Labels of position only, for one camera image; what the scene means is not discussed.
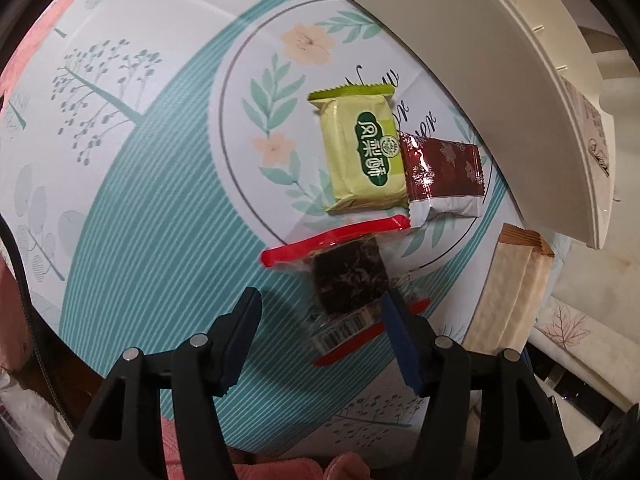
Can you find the teal patterned table mat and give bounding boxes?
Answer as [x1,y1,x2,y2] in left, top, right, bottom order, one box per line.
[0,0,572,461]

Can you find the cream plastic organizer bin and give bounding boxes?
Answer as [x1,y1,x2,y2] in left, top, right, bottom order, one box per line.
[352,0,615,249]

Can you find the green pineapple cake packet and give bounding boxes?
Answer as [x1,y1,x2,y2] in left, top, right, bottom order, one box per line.
[308,84,408,212]

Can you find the beige cracker pack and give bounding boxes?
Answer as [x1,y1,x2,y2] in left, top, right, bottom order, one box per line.
[463,223,554,356]

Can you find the clear red dark snack packet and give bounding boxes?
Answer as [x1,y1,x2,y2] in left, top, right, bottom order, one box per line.
[259,214,410,367]

